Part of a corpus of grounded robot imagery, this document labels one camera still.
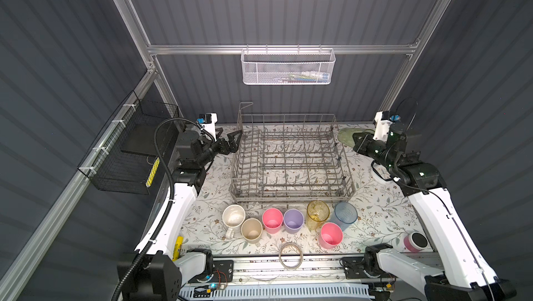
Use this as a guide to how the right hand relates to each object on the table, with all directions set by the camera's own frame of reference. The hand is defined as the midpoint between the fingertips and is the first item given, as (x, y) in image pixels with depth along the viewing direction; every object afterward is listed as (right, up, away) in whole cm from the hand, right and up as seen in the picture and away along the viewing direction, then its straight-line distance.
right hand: (356, 135), depth 68 cm
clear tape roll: (-25, -44, +8) cm, 51 cm away
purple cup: (-19, -35, +17) cm, 43 cm away
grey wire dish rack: (-22, -10, +34) cm, 42 cm away
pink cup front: (-5, -39, +13) cm, 41 cm away
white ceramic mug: (-44, -33, +17) cm, 57 cm away
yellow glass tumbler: (-11, -28, +8) cm, 31 cm away
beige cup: (-36, -38, +14) cm, 54 cm away
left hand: (-42, +2, +6) cm, 43 cm away
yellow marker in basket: (-68, -15, -2) cm, 69 cm away
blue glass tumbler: (+1, -31, +13) cm, 33 cm away
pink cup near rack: (-28, -34, +17) cm, 47 cm away
